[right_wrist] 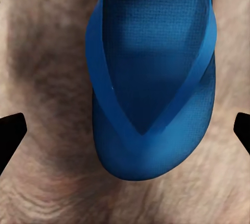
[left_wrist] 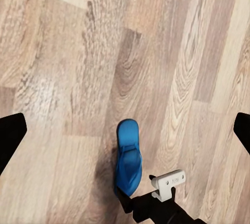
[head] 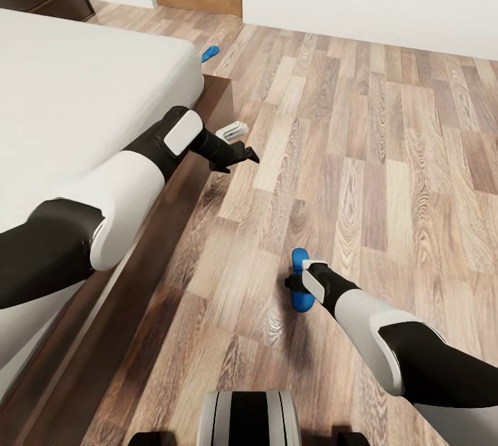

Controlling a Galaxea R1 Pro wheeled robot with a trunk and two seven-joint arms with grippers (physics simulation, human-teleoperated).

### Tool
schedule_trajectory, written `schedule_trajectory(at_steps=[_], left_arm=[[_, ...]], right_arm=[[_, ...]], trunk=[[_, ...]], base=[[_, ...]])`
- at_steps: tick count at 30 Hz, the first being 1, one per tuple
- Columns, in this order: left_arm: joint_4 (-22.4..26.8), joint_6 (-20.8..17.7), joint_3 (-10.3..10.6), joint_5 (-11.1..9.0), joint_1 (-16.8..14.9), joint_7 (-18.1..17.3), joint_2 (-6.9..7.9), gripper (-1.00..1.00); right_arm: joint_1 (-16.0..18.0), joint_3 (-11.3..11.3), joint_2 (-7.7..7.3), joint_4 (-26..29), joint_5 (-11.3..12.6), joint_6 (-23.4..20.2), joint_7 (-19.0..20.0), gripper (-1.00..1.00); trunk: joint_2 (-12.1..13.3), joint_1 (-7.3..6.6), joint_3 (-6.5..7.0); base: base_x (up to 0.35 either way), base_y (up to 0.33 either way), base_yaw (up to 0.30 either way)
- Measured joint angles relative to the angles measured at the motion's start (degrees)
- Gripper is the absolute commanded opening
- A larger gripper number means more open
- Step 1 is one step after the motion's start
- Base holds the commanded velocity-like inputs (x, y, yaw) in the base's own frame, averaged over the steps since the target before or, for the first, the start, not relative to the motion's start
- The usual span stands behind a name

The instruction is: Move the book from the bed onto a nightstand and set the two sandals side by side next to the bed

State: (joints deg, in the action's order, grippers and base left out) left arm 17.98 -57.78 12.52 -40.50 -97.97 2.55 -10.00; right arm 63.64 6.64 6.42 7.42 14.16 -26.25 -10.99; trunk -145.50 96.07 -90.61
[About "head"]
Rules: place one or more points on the bed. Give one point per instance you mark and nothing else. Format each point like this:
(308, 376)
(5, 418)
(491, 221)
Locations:
(72, 95)

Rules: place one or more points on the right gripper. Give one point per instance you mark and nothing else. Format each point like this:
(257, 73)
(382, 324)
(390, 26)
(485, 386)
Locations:
(294, 282)

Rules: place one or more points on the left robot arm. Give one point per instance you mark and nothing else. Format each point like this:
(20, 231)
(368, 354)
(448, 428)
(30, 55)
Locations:
(89, 225)

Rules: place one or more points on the sandal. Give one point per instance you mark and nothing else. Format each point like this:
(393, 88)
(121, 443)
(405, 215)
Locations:
(302, 302)
(213, 50)

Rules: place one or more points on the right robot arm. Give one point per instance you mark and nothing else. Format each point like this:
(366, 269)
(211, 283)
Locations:
(455, 392)

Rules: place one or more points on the robot trunk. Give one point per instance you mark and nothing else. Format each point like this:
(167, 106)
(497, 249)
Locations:
(249, 418)

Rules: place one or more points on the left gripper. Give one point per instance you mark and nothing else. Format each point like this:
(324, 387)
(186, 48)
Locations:
(230, 154)

